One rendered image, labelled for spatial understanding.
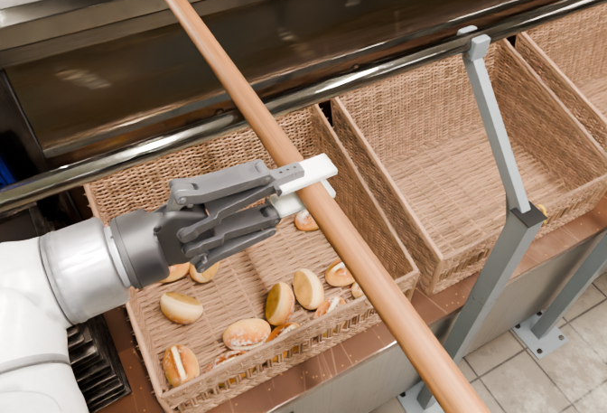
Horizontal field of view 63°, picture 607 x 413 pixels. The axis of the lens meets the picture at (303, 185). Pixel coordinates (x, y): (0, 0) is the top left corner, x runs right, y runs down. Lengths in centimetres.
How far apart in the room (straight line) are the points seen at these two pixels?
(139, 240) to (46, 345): 11
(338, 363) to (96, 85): 74
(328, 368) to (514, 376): 88
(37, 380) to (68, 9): 65
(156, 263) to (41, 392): 14
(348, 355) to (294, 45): 68
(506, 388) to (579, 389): 23
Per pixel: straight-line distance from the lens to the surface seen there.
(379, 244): 115
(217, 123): 67
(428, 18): 132
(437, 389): 44
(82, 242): 49
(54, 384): 47
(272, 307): 110
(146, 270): 49
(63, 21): 96
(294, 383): 109
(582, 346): 199
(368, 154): 116
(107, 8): 96
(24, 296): 49
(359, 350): 112
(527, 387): 185
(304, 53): 115
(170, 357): 108
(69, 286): 49
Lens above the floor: 161
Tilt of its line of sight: 49 degrees down
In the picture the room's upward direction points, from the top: straight up
